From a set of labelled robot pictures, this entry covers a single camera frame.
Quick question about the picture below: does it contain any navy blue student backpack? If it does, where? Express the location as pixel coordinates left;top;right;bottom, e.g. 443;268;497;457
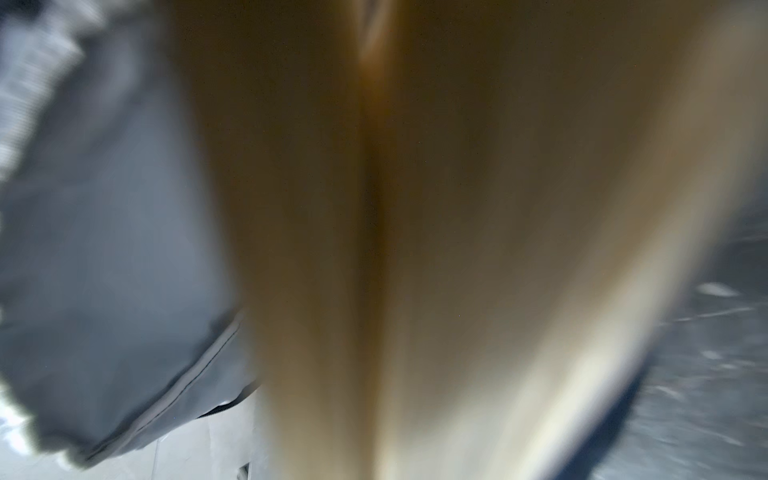
1;1;257;469

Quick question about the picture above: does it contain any navy blue notebook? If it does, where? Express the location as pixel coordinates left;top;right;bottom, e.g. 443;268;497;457
167;1;767;479

